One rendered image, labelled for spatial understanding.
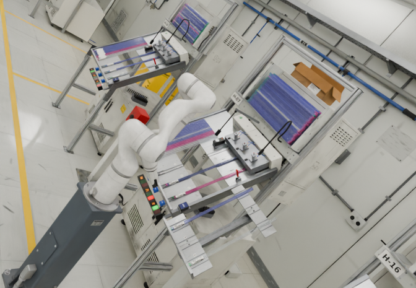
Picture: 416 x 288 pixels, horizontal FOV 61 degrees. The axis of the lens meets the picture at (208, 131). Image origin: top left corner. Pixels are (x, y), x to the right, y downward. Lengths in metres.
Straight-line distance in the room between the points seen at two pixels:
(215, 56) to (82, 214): 2.08
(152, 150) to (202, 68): 1.89
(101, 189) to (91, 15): 4.87
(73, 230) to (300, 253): 2.48
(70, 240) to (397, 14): 3.61
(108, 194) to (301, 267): 2.45
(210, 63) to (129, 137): 1.91
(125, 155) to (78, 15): 4.84
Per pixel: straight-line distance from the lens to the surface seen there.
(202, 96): 1.75
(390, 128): 3.67
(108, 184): 1.71
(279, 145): 2.29
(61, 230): 1.90
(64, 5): 6.25
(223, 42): 3.35
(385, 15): 4.26
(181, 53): 3.24
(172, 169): 2.28
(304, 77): 2.79
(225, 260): 2.82
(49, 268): 2.00
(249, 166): 2.19
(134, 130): 1.61
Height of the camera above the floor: 1.68
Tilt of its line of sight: 14 degrees down
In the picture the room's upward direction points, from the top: 40 degrees clockwise
